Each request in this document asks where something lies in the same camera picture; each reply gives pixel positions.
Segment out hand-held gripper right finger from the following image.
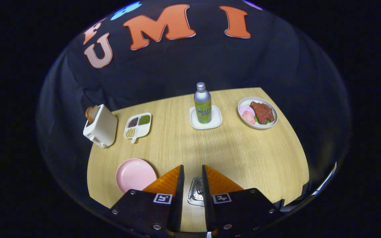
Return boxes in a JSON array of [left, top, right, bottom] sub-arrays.
[[201, 164, 285, 238]]

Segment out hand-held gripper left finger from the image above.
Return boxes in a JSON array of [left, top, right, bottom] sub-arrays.
[[110, 164, 185, 238]]

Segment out pink round plate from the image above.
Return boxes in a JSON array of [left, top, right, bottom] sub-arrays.
[[115, 158, 158, 194]]

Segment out white divided dish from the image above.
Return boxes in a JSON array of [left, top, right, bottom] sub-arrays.
[[123, 112, 152, 143]]

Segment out white square coaster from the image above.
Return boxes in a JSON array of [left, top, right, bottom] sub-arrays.
[[190, 105, 223, 130]]

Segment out green drink bottle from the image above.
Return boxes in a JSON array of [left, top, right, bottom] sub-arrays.
[[193, 82, 212, 124]]

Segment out pink ham slices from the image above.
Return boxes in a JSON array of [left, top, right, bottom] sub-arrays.
[[238, 105, 256, 125]]

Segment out white toaster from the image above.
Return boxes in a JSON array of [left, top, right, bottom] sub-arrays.
[[83, 104, 118, 148]]

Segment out brown meat piece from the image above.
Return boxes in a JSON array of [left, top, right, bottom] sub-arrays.
[[249, 101, 275, 124]]

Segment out white oval food plate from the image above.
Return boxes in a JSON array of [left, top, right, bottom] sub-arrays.
[[237, 97, 278, 130]]

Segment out metal wire drainer basket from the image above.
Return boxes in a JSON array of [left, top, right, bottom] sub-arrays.
[[187, 176, 206, 207]]

